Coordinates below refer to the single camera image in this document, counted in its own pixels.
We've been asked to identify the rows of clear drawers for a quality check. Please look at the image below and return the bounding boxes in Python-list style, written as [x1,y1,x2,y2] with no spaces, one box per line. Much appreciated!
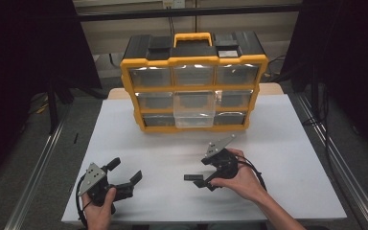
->
[127,64,260,127]

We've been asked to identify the person's left hand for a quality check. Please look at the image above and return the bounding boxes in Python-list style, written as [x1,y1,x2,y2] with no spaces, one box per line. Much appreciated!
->
[81,187,118,230]

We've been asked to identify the white wall socket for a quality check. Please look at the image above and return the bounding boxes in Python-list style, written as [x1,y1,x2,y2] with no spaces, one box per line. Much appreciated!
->
[162,0,186,10]

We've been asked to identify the clear plastic drawer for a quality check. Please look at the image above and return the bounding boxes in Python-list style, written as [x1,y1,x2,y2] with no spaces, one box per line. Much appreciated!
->
[172,90,217,129]

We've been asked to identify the hand-held gripper cable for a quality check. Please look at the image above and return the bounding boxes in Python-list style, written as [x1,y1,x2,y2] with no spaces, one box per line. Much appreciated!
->
[236,157,268,193]
[75,174,92,228]

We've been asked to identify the person's right hand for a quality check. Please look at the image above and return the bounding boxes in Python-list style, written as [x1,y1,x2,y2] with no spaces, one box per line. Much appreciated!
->
[210,148,267,203]

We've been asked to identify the black floor cables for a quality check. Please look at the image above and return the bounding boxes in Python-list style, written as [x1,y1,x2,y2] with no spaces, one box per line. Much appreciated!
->
[301,85,334,167]

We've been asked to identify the black curtain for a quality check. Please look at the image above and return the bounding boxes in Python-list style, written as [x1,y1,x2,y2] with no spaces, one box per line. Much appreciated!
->
[281,0,368,164]
[0,0,103,186]

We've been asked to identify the right hand-held gripper cable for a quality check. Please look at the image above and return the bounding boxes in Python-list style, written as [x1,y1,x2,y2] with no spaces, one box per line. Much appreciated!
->
[236,157,268,193]

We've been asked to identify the aluminium floor rail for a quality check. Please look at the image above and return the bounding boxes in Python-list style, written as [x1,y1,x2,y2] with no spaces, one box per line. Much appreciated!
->
[4,104,71,230]
[295,94,368,230]

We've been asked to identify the black hanging cable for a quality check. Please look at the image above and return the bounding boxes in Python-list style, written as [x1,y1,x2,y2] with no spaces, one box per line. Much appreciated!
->
[167,8,176,35]

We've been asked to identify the black horizontal bar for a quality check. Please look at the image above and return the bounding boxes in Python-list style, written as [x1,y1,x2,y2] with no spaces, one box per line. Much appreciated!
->
[76,3,303,23]

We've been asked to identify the yellow black organizer cabinet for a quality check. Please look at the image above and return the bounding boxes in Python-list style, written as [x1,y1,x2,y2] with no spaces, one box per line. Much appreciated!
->
[120,31,269,133]

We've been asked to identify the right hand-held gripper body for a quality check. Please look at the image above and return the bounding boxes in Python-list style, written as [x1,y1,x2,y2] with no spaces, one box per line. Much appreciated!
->
[205,133,240,180]

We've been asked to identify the left hand-held gripper cable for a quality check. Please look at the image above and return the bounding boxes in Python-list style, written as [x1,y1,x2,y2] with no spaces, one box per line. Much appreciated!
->
[75,174,92,228]

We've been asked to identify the light wooden board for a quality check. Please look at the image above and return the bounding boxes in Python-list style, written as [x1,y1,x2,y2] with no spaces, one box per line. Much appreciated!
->
[107,81,285,101]

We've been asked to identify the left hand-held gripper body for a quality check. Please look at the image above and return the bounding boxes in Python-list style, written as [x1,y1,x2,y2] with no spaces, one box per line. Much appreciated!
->
[78,162,136,215]

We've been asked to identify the small black block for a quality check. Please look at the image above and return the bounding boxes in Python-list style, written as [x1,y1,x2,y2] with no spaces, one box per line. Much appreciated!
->
[183,173,204,182]

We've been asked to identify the black metal stand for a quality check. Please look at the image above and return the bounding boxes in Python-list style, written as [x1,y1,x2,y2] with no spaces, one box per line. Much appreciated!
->
[46,78,60,134]

